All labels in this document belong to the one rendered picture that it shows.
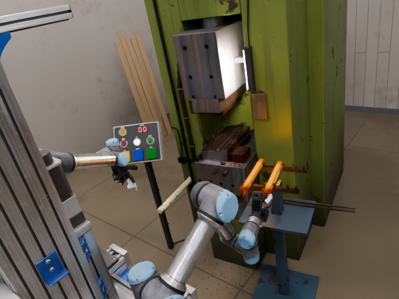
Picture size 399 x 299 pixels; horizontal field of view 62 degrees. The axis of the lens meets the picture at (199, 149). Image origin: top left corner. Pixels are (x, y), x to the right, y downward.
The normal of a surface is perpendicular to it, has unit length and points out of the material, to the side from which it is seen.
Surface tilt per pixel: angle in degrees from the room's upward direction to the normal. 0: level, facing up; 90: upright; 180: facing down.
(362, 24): 90
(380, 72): 90
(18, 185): 90
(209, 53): 90
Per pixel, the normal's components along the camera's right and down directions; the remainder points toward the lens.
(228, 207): 0.70, 0.13
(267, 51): -0.49, 0.46
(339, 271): -0.17, -0.88
